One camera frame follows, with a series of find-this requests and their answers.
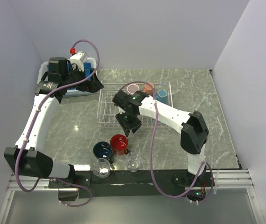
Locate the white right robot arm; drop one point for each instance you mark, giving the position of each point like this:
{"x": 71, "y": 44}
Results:
{"x": 190, "y": 125}

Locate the blue cloth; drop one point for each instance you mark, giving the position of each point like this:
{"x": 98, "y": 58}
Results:
{"x": 61, "y": 72}

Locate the black table edge rail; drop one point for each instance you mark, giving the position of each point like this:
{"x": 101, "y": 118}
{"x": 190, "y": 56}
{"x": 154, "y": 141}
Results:
{"x": 174, "y": 183}

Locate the dark blue mug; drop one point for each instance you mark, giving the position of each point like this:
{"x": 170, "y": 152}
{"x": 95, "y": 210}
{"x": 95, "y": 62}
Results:
{"x": 103, "y": 150}

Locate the clear glass cup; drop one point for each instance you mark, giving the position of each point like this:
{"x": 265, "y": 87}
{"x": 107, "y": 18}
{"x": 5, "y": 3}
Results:
{"x": 133, "y": 161}
{"x": 101, "y": 168}

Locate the aluminium frame rail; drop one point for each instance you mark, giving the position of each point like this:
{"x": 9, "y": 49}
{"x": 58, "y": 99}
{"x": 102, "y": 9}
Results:
{"x": 224, "y": 179}

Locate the clear glass cup right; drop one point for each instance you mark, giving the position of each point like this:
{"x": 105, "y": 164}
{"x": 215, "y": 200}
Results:
{"x": 133, "y": 161}

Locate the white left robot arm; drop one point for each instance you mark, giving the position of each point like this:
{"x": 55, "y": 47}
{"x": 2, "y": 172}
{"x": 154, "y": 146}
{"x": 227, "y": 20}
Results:
{"x": 26, "y": 157}

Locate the light blue mug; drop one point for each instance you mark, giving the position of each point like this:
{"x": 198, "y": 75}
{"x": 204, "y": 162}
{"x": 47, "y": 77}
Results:
{"x": 162, "y": 96}

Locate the white wire dish rack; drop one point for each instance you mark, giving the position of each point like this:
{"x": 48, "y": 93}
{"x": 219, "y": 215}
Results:
{"x": 107, "y": 109}

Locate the purple mug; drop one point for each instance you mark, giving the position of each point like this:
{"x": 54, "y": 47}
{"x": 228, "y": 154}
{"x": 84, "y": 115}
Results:
{"x": 132, "y": 88}

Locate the clear glass cup left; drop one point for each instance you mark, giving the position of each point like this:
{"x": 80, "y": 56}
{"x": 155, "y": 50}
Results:
{"x": 101, "y": 168}

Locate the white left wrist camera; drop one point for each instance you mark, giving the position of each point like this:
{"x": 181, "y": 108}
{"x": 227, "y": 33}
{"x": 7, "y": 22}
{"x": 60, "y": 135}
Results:
{"x": 77, "y": 59}

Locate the red mug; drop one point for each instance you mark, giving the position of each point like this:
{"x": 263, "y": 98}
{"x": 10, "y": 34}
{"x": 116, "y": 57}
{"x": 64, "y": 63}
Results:
{"x": 119, "y": 144}

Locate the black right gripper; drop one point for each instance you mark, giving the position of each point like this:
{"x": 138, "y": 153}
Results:
{"x": 126, "y": 127}

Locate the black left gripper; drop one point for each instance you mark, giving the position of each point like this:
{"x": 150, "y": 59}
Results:
{"x": 91, "y": 86}

